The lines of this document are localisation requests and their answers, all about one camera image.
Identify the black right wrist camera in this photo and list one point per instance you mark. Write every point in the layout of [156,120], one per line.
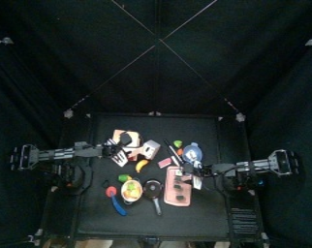
[188,168]

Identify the blue toy bowl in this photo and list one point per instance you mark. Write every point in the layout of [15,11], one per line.
[189,149]

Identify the yellow toy banana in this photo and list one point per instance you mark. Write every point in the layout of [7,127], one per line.
[141,165]

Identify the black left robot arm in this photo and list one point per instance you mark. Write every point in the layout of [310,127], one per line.
[58,154]

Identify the black toy frying pan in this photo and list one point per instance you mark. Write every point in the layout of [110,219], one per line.
[153,190]

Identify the small green toy piece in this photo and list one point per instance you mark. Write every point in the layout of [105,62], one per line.
[178,143]

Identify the small orange toy piece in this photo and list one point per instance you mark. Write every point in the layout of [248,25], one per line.
[180,151]

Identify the small pink block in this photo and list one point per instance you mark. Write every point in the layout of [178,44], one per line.
[164,162]

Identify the blue spatula with red head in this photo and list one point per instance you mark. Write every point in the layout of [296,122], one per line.
[118,205]

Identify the cream bowl with toy fruit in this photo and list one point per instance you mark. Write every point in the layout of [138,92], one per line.
[133,190]

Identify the orange toy fruit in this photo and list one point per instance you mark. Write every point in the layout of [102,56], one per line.
[126,194]

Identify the pink cutting board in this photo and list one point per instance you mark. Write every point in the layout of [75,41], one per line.
[172,193]

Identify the green yellow toy fruit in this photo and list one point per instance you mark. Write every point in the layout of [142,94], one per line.
[125,178]

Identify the black ribbed side plate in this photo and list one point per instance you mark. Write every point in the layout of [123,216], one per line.
[244,221]

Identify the thin black stick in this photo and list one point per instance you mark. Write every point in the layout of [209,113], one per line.
[166,142]

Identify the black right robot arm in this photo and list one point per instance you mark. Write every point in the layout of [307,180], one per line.
[253,166]

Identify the small grey white toy box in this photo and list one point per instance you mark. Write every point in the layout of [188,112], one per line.
[152,149]

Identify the small white toy piece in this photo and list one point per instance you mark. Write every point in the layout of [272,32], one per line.
[178,172]

